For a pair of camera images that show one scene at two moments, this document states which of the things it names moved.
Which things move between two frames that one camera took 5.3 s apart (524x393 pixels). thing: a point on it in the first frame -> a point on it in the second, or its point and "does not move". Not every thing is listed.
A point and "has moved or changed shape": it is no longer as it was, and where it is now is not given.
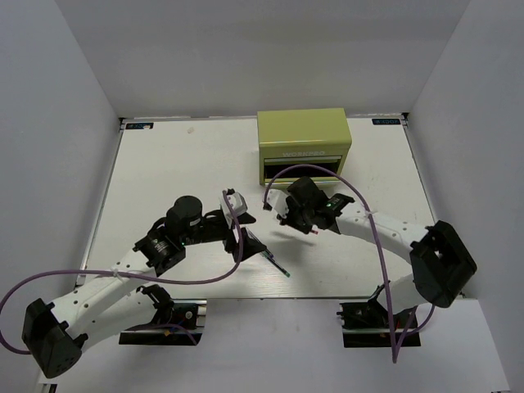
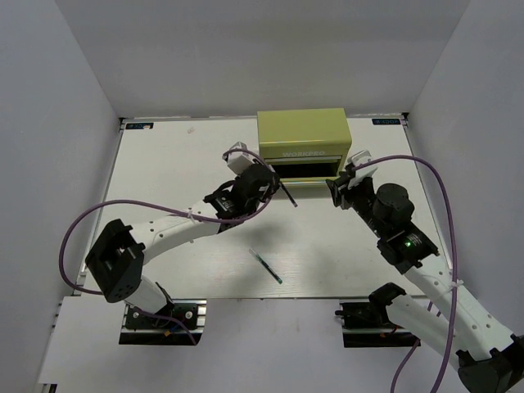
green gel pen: x=285 y=272 -> x=266 y=265
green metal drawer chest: x=295 y=143 does not move
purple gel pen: x=268 y=254 has moved or changed shape
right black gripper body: x=299 y=217 -> x=361 y=197
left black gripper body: x=218 y=229 -> x=272 y=188
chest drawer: x=329 y=159 does not move
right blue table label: x=386 y=121 does not move
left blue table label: x=139 y=125 does not move
